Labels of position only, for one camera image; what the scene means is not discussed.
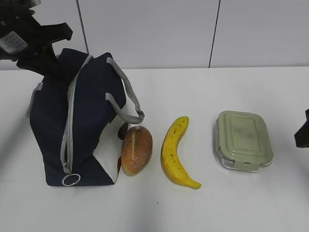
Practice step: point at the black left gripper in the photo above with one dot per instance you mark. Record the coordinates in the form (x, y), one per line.
(24, 40)

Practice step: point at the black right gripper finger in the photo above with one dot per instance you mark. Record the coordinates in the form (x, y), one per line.
(302, 135)

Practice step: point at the green lidded glass container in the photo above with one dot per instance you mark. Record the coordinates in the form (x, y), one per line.
(242, 141)

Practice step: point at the navy and white lunch bag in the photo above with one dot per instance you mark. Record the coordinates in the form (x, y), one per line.
(80, 121)

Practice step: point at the brown bread roll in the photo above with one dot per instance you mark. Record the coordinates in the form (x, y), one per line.
(136, 150)

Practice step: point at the yellow banana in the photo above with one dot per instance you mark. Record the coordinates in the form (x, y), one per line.
(170, 162)

